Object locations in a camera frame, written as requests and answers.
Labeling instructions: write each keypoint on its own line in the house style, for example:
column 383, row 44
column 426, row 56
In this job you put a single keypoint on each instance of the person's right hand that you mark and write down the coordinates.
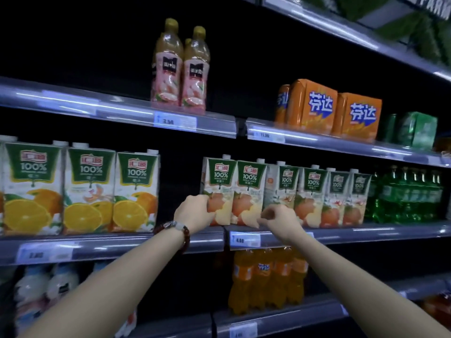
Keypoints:
column 283, row 223

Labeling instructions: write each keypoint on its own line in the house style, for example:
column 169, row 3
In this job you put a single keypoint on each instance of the person's left hand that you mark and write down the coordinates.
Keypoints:
column 195, row 212

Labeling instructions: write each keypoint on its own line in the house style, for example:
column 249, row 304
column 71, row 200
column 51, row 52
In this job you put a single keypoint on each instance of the person's left forearm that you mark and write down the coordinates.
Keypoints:
column 105, row 295

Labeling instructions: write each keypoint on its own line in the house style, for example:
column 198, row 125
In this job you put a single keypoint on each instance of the person's right forearm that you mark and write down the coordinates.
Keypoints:
column 370, row 292

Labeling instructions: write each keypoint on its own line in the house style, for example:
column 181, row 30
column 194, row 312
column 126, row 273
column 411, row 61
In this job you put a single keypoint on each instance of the row of orange soda bottles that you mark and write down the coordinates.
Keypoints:
column 264, row 281

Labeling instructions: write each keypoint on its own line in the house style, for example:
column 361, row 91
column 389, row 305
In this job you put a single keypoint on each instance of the orange soda multipack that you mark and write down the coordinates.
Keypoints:
column 357, row 117
column 313, row 109
column 282, row 105

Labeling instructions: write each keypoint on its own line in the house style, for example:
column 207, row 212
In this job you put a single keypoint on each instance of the row of large green bottles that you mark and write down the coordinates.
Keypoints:
column 405, row 197

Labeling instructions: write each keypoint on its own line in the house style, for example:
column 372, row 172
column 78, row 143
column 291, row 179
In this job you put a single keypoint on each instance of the green soda multipack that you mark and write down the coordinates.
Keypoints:
column 417, row 131
column 390, row 128

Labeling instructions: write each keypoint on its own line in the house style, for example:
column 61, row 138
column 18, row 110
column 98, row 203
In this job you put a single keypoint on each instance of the row of white drink bottles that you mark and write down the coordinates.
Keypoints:
column 45, row 288

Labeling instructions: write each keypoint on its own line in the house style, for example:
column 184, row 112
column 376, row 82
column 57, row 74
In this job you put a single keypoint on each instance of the red drink bottles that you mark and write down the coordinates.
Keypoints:
column 438, row 309

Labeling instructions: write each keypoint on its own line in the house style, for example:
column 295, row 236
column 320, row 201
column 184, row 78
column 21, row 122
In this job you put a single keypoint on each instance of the dark sign white letters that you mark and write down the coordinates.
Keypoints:
column 435, row 6

